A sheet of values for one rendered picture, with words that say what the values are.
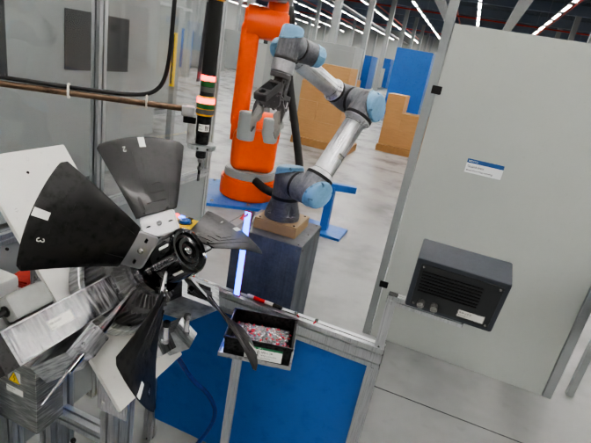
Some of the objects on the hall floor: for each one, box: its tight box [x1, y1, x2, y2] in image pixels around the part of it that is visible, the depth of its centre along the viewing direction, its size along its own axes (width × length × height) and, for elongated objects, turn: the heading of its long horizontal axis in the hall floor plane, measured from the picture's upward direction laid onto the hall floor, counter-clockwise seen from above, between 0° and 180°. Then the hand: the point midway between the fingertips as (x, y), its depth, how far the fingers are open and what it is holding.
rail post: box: [142, 378, 157, 441], centre depth 191 cm, size 4×4×78 cm
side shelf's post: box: [4, 417, 24, 443], centre depth 154 cm, size 4×4×83 cm
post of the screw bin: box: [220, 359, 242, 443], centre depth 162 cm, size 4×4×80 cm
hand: (262, 132), depth 152 cm, fingers open, 8 cm apart
